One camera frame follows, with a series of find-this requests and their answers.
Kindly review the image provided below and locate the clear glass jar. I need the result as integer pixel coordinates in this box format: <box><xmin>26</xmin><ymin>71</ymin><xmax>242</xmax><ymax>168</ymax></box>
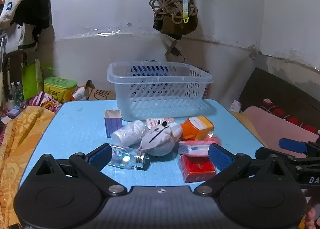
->
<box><xmin>108</xmin><ymin>145</ymin><xmax>145</xmax><ymax>169</ymax></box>

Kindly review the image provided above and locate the red cigarette box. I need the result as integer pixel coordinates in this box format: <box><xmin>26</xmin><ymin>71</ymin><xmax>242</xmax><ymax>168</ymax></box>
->
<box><xmin>179</xmin><ymin>155</ymin><xmax>216</xmax><ymax>183</ymax></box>

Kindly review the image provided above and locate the pink white tissue pack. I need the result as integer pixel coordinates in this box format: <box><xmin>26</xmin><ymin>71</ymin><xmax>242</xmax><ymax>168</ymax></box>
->
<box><xmin>178</xmin><ymin>137</ymin><xmax>221</xmax><ymax>157</ymax></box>

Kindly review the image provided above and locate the white bandage roll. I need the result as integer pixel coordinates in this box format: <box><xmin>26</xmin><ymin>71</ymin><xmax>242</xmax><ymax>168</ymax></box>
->
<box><xmin>111</xmin><ymin>120</ymin><xmax>148</xmax><ymax>147</ymax></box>

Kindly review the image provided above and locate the purple white small box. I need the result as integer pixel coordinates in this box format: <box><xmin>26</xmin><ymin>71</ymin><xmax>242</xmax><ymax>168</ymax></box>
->
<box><xmin>104</xmin><ymin>109</ymin><xmax>123</xmax><ymax>138</ymax></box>

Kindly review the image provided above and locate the pink thank you card box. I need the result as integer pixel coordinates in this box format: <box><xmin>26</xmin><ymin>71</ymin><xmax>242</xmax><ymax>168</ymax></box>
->
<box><xmin>145</xmin><ymin>118</ymin><xmax>175</xmax><ymax>129</ymax></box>

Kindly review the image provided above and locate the pink bed sheet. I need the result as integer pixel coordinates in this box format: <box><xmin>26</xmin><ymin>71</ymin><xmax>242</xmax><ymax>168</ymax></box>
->
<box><xmin>244</xmin><ymin>106</ymin><xmax>318</xmax><ymax>157</ymax></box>

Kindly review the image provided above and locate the dark wooden headboard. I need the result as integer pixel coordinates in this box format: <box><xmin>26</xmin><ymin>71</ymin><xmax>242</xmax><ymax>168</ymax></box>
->
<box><xmin>239</xmin><ymin>68</ymin><xmax>319</xmax><ymax>129</ymax></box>

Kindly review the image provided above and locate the orange patterned blanket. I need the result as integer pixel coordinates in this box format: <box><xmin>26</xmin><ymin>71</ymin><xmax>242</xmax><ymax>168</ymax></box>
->
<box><xmin>1</xmin><ymin>106</ymin><xmax>55</xmax><ymax>228</ymax></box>

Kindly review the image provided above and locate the floral pink cloth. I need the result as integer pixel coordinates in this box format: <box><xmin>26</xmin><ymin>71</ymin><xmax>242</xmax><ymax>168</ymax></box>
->
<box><xmin>28</xmin><ymin>91</ymin><xmax>62</xmax><ymax>113</ymax></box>

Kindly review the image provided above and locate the white tube bottle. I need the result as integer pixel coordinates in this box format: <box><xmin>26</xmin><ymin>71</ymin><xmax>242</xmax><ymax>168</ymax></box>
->
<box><xmin>72</xmin><ymin>86</ymin><xmax>88</xmax><ymax>101</ymax></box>

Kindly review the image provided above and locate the cardboard box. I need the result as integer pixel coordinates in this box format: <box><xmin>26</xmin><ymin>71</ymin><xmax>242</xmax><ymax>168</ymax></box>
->
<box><xmin>87</xmin><ymin>87</ymin><xmax>116</xmax><ymax>100</ymax></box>

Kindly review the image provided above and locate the yellow green tin box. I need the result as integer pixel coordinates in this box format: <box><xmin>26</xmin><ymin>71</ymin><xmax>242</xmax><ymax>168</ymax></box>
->
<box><xmin>43</xmin><ymin>76</ymin><xmax>78</xmax><ymax>103</ymax></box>

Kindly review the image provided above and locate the plastic water bottle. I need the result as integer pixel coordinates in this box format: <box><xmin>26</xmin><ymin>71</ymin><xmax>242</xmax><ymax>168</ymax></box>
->
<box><xmin>17</xmin><ymin>81</ymin><xmax>24</xmax><ymax>103</ymax></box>

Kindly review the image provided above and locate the green paper bag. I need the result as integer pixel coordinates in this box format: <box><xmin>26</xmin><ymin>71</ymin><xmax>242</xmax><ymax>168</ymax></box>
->
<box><xmin>22</xmin><ymin>59</ymin><xmax>43</xmax><ymax>99</ymax></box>

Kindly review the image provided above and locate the clear plastic basket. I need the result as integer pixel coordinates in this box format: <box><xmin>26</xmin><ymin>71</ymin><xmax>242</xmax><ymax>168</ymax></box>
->
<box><xmin>107</xmin><ymin>61</ymin><xmax>213</xmax><ymax>121</ymax></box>

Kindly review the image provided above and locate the black hanging garment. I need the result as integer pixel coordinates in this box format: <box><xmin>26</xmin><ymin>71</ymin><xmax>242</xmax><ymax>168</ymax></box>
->
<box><xmin>13</xmin><ymin>0</ymin><xmax>50</xmax><ymax>50</ymax></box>

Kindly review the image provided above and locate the dark brown hanging bag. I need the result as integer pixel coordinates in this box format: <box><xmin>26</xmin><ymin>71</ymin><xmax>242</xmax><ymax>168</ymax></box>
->
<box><xmin>149</xmin><ymin>0</ymin><xmax>198</xmax><ymax>40</ymax></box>

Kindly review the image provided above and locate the coiled brown rope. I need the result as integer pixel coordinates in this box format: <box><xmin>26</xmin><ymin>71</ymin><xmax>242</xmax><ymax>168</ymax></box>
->
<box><xmin>149</xmin><ymin>0</ymin><xmax>199</xmax><ymax>25</ymax></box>

